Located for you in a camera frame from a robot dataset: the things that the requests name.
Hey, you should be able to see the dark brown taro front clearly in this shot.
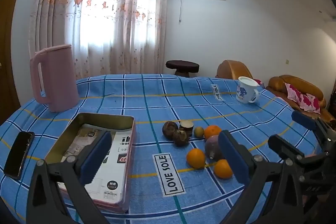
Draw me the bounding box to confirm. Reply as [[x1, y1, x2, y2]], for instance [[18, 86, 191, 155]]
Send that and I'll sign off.
[[173, 130, 189, 147]]

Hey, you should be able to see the dark round stool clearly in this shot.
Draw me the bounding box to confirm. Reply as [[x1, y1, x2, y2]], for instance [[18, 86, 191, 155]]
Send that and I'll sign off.
[[166, 60, 199, 78]]

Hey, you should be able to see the pink plastic kettle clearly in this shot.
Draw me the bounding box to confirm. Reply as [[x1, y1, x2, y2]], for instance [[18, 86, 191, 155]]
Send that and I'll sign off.
[[30, 44, 79, 113]]

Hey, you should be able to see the small green-brown kiwi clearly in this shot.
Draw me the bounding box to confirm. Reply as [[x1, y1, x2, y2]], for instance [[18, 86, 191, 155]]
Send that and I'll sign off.
[[194, 126, 205, 138]]

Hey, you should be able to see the dark brown taro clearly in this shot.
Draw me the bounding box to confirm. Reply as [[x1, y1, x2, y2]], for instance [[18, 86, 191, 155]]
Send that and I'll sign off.
[[162, 121, 178, 140], [173, 130, 189, 147]]

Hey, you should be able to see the brown wooden door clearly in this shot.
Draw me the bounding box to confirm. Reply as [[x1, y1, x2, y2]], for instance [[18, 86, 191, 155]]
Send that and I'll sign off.
[[1, 0, 20, 123]]

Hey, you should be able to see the paper leaflet in tin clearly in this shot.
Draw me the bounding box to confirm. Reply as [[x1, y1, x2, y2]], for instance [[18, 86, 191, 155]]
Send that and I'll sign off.
[[61, 124, 132, 207]]

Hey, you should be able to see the dark brown taro left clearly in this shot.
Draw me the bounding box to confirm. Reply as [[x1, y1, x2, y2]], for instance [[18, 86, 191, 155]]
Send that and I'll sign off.
[[162, 121, 178, 140]]

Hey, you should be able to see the orange fruit back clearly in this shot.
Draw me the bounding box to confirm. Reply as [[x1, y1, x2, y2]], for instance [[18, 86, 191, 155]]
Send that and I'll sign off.
[[204, 125, 222, 140]]

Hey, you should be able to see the gold metal tin box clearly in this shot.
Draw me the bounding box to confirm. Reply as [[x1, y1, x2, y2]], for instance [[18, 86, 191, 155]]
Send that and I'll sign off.
[[45, 113, 135, 213]]

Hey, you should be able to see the pink floral cushion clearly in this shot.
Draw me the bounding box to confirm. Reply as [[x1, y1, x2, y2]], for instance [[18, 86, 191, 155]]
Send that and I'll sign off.
[[285, 83, 321, 114]]

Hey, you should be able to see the blue plaid tablecloth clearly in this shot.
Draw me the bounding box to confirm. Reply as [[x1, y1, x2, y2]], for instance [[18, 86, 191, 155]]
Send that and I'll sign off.
[[1, 75, 318, 223]]

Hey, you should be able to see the white mug blue print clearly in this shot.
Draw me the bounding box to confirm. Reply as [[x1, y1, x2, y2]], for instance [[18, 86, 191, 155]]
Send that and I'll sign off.
[[236, 76, 259, 103]]

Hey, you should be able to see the black smartphone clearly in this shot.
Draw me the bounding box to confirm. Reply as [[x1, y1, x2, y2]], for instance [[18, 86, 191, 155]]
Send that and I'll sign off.
[[4, 131, 35, 180]]

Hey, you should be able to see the orange fruit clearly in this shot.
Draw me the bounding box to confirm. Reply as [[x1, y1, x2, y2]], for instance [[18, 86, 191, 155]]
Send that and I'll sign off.
[[204, 125, 222, 140], [186, 148, 206, 169], [214, 159, 233, 179]]

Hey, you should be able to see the purple passion fruit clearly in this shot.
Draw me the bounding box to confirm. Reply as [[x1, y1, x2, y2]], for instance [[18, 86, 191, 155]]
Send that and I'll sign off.
[[205, 135, 224, 160]]

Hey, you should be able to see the sheer floral curtain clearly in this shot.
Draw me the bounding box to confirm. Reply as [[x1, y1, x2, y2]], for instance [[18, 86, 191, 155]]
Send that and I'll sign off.
[[29, 0, 167, 79]]

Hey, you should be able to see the brown leather sofa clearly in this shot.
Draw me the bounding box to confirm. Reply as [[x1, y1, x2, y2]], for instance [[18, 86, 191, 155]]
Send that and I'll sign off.
[[266, 75, 335, 124]]

